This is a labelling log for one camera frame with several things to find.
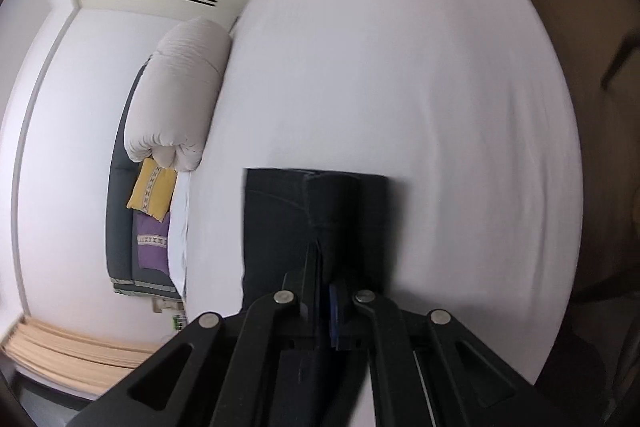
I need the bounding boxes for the dark grey headboard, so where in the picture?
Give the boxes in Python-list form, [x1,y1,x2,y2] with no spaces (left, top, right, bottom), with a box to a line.
[105,57,182,299]

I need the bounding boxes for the rolled white duvet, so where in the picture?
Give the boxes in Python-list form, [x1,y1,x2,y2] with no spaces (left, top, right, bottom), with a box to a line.
[123,18,234,174]

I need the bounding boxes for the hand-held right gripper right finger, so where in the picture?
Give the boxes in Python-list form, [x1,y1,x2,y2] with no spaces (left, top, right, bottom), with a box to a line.
[327,281,553,427]

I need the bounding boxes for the dark pants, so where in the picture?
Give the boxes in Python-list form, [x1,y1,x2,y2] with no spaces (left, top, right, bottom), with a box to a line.
[242,167,408,315]

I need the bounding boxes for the white bed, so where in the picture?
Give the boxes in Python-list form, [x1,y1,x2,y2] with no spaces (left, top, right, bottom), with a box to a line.
[167,0,585,427]

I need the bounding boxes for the beige curtain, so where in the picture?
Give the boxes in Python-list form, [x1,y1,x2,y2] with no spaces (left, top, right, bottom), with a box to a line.
[1,316,162,398]

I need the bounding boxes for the yellow patterned cushion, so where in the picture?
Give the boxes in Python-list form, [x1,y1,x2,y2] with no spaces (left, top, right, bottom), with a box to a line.
[126,158,178,223]

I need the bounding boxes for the purple patterned cushion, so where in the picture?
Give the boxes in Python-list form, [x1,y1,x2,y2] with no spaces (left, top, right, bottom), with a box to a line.
[132,210,172,274]

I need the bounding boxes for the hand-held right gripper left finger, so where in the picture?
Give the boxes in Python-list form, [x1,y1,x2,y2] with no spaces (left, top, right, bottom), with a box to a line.
[65,241,323,427]

